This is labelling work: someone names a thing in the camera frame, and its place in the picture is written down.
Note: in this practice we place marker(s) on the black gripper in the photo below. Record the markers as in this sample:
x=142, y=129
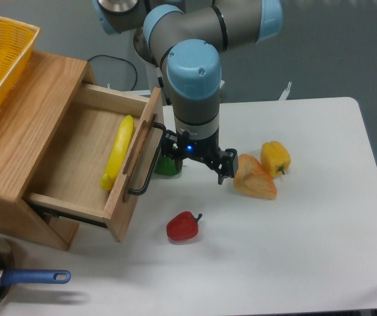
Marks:
x=179, y=146

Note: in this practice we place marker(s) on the wooden top drawer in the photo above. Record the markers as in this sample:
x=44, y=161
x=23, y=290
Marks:
x=67, y=181

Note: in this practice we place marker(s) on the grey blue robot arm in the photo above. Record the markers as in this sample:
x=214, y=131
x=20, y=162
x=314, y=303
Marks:
x=186, y=48

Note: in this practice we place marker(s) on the wooden drawer cabinet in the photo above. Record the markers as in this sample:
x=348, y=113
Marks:
x=29, y=117

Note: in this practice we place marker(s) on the green bell pepper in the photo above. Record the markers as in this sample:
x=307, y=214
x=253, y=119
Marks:
x=166, y=166

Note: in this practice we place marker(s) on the orange sandwich wedge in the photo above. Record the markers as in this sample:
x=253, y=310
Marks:
x=252, y=179

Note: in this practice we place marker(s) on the red bell pepper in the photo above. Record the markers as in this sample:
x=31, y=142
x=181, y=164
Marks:
x=183, y=227

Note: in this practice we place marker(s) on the yellow banana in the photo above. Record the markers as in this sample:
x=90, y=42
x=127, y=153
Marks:
x=118, y=153

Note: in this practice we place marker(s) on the yellow bell pepper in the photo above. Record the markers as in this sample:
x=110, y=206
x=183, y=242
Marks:
x=275, y=158

